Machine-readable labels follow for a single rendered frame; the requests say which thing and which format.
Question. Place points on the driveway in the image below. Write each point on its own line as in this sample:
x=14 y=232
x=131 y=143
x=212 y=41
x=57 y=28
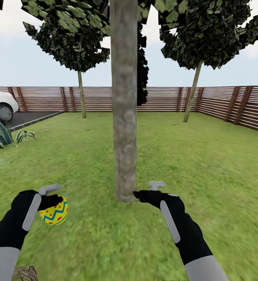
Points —
x=22 y=118

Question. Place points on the wicker basket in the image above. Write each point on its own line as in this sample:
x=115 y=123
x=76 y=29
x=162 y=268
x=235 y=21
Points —
x=25 y=274

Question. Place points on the easter egg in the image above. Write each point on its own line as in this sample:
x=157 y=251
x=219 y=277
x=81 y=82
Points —
x=57 y=214

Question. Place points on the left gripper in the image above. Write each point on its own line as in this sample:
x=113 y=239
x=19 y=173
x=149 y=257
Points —
x=51 y=201

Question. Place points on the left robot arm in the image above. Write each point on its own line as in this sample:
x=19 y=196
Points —
x=17 y=222

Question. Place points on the car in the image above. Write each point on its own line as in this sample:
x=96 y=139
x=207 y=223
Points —
x=8 y=106

